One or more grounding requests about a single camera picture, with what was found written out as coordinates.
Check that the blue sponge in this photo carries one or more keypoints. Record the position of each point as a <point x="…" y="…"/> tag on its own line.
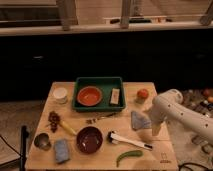
<point x="61" y="151"/>

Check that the orange tomato toy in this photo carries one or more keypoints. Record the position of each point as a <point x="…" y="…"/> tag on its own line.
<point x="142" y="95"/>

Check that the green plastic tray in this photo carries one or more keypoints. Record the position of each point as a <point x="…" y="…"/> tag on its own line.
<point x="105" y="84"/>

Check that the dark utensil on table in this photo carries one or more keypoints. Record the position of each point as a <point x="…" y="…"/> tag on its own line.
<point x="94" y="120"/>

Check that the white cup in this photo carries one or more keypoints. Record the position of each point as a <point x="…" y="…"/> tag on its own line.
<point x="60" y="95"/>

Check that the blue towel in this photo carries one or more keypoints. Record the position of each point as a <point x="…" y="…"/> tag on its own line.
<point x="139" y="121"/>

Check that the green chili pepper toy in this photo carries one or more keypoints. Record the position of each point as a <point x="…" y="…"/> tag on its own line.
<point x="132" y="153"/>

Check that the small metal cup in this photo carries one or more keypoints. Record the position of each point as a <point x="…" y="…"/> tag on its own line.
<point x="42" y="141"/>

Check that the dish brush white handle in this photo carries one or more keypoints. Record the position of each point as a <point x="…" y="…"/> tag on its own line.
<point x="112" y="136"/>

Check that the black stand pole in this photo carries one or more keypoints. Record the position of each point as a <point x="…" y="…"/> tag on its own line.
<point x="24" y="136"/>

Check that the purple bowl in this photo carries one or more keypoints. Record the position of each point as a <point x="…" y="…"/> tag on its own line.
<point x="89" y="140"/>

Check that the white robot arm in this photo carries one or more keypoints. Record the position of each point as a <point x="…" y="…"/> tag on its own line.
<point x="169" y="103"/>

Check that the orange bowl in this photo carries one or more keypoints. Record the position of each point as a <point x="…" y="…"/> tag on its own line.
<point x="89" y="96"/>

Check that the yellow banana toy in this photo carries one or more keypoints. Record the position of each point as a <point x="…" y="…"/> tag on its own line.
<point x="66" y="127"/>

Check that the beige block in tray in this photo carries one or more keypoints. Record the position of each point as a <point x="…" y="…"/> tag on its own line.
<point x="114" y="99"/>

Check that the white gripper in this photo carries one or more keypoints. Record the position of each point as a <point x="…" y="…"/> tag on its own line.
<point x="156" y="126"/>

